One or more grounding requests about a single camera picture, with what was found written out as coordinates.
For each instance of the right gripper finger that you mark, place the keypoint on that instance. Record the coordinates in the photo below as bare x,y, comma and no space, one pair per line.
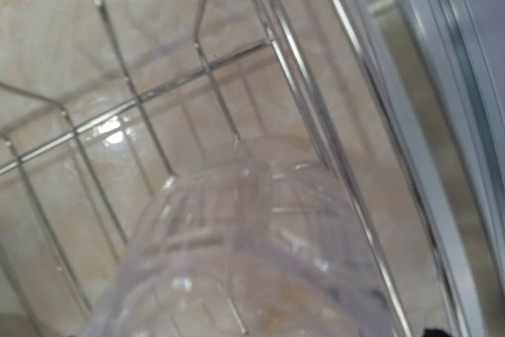
435,332

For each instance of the clear glass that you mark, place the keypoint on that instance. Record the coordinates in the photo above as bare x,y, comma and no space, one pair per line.
260,241

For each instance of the metal wire dish rack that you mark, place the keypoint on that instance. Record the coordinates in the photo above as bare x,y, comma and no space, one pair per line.
104,101

